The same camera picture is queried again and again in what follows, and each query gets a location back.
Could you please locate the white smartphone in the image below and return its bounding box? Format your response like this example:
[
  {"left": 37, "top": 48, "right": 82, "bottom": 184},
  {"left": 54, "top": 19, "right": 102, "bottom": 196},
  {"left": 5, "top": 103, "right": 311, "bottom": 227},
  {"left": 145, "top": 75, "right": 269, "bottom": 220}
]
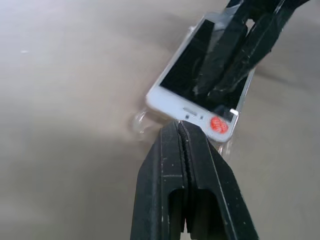
[{"left": 145, "top": 11, "right": 256, "bottom": 144}]

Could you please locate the round orange sticker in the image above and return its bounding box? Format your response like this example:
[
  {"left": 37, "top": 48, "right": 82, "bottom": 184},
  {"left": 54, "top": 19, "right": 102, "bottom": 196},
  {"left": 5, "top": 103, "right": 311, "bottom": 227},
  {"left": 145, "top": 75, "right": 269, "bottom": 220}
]
[{"left": 209, "top": 116, "right": 230, "bottom": 134}]

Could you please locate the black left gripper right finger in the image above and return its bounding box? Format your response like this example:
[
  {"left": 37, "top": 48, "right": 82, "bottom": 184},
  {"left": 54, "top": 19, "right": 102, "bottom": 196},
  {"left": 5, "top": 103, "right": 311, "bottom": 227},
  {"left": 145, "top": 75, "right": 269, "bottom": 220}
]
[{"left": 180, "top": 121, "right": 260, "bottom": 240}]

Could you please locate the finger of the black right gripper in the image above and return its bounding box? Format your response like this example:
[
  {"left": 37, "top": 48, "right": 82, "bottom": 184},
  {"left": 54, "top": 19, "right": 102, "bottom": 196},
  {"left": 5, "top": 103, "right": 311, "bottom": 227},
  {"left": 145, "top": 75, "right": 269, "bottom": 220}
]
[
  {"left": 193, "top": 0, "right": 261, "bottom": 94},
  {"left": 206, "top": 0, "right": 311, "bottom": 98}
]

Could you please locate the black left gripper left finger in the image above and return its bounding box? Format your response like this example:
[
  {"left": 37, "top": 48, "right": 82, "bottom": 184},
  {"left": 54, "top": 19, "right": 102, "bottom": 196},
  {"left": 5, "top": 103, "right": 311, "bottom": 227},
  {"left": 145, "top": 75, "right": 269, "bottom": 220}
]
[{"left": 136, "top": 121, "right": 189, "bottom": 240}]

